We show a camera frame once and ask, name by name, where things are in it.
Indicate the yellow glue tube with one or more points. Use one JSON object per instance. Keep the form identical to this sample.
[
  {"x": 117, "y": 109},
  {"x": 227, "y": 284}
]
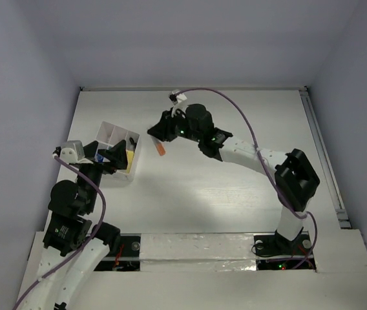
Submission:
[{"x": 130, "y": 158}]

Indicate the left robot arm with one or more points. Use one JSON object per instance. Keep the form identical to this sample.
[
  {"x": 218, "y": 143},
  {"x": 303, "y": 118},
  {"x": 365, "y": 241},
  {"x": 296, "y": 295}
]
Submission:
[{"x": 77, "y": 238}]

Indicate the black scissors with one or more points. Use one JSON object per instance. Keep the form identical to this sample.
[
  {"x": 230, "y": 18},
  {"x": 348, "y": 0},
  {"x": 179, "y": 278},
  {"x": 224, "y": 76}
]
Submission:
[{"x": 133, "y": 143}]

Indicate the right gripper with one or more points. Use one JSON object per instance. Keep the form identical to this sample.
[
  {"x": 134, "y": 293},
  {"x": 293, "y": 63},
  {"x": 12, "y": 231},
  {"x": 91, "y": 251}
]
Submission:
[{"x": 163, "y": 130}]

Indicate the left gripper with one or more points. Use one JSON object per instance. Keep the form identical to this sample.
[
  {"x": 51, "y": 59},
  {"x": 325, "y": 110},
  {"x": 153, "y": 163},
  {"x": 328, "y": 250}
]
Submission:
[{"x": 118, "y": 157}]

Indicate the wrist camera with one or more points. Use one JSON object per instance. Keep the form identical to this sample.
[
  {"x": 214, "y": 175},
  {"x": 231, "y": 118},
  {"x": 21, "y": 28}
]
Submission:
[
  {"x": 179, "y": 101},
  {"x": 70, "y": 152}
]

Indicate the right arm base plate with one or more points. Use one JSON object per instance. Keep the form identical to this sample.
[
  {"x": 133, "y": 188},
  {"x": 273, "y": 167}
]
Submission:
[{"x": 273, "y": 254}]

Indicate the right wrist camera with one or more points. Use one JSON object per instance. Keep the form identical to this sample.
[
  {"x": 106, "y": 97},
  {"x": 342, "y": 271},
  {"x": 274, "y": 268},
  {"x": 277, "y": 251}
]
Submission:
[{"x": 179, "y": 101}]

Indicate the blue clear glue bottle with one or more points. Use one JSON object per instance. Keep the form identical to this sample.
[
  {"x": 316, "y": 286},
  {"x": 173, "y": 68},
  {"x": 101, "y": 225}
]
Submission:
[{"x": 99, "y": 157}]

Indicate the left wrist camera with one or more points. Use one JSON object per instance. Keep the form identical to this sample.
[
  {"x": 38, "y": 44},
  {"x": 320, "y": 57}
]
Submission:
[{"x": 70, "y": 152}]

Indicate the orange eraser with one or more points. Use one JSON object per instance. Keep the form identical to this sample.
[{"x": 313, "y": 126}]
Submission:
[{"x": 159, "y": 146}]

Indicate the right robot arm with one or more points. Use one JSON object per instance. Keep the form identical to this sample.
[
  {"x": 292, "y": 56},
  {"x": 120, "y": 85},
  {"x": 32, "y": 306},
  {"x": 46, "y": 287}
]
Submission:
[{"x": 291, "y": 173}]

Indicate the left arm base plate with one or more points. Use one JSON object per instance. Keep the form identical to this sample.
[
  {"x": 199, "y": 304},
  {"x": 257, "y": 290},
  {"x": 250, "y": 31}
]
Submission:
[{"x": 126, "y": 258}]

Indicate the white divided organizer tray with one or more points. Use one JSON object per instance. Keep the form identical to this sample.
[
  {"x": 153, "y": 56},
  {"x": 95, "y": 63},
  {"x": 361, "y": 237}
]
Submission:
[{"x": 108, "y": 136}]

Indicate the aluminium rail right side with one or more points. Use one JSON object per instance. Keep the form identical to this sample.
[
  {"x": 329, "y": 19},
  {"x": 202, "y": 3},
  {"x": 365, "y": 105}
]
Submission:
[{"x": 327, "y": 169}]

